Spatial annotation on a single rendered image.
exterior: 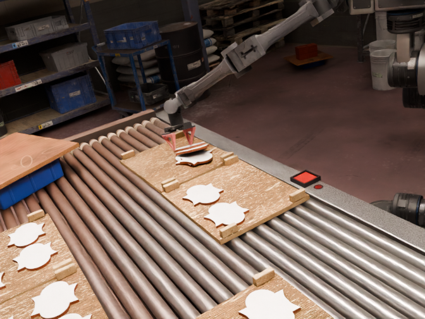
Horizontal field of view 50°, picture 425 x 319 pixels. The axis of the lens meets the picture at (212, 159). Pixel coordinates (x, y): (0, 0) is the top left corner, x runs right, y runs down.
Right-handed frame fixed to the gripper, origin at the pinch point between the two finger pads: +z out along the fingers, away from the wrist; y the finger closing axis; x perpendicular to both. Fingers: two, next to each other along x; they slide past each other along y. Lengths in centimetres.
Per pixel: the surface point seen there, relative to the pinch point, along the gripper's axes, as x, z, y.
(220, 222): -46, 20, -32
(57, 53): 359, -101, 152
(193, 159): -9.8, 5.2, -4.4
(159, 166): 3.7, 5.4, -11.6
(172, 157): 3.9, 3.9, -3.3
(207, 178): -22.5, 11.7, -11.1
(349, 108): 83, 29, 294
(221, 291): -63, 30, -52
